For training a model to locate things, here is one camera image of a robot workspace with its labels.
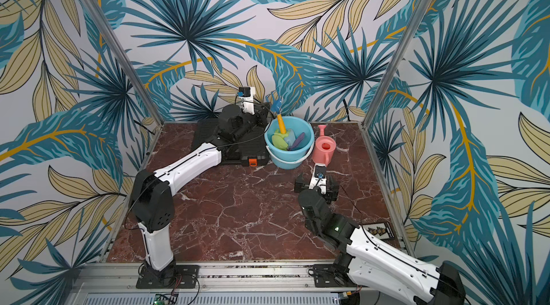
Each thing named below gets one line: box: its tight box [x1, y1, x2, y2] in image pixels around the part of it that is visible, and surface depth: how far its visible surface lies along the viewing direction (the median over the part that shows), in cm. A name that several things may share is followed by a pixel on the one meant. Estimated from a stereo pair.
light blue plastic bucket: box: [264, 115, 316, 170], surface depth 94 cm
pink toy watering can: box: [311, 124, 337, 167], surface depth 97 cm
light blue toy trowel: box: [283, 128, 297, 149], surface depth 105 cm
